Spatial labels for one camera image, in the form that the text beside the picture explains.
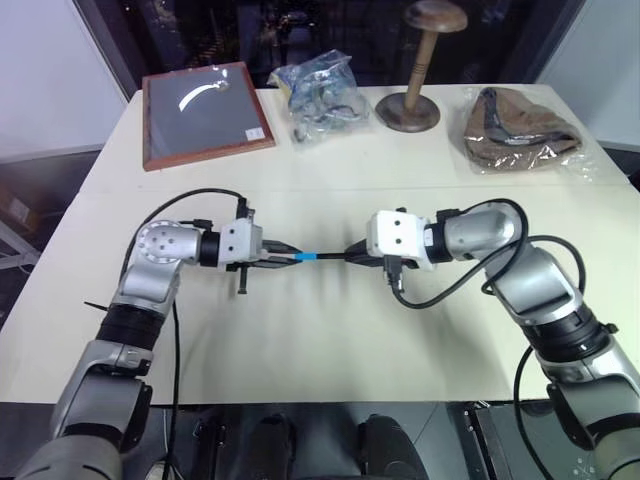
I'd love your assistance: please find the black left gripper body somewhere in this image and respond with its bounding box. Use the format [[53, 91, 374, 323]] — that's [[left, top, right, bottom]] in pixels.
[[225, 238, 275, 297]]

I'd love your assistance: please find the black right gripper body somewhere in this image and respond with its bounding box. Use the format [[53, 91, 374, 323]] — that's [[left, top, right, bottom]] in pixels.
[[367, 252, 420, 275]]

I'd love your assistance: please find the wooden framed grey board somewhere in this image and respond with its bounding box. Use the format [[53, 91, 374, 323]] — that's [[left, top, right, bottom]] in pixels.
[[141, 61, 278, 173]]

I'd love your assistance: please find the clear bag of blue items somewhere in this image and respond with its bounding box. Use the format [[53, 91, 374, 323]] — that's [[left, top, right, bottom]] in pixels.
[[267, 48, 372, 151]]

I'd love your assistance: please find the wooden hat stand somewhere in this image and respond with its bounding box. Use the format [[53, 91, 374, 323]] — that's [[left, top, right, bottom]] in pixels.
[[374, 0, 469, 134]]

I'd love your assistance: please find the brown hat in plastic bag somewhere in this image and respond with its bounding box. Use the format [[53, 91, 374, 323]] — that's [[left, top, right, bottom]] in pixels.
[[458, 85, 599, 182]]

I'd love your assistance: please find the black case with metal edge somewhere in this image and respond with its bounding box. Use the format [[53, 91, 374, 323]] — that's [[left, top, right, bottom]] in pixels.
[[462, 399, 569, 480]]

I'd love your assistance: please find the brown cardboard box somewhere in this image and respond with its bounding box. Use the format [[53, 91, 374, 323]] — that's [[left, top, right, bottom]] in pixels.
[[0, 175, 57, 236]]

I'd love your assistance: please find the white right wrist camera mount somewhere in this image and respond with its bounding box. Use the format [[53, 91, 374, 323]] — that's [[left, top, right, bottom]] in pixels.
[[365, 209, 437, 274]]

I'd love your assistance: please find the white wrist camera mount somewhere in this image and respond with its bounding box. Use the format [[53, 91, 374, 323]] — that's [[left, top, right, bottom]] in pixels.
[[365, 209, 437, 274], [220, 207, 265, 273]]

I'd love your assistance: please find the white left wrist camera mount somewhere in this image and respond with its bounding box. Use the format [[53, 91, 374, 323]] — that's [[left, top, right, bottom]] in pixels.
[[220, 207, 265, 273]]

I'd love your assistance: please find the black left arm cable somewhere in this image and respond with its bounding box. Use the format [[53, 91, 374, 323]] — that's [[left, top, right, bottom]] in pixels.
[[127, 188, 256, 480]]

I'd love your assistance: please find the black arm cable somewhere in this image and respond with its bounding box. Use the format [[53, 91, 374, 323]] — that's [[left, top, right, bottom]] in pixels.
[[383, 198, 589, 480], [127, 188, 256, 480]]

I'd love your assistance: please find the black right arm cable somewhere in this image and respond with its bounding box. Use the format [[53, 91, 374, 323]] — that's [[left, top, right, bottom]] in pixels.
[[383, 198, 589, 480]]

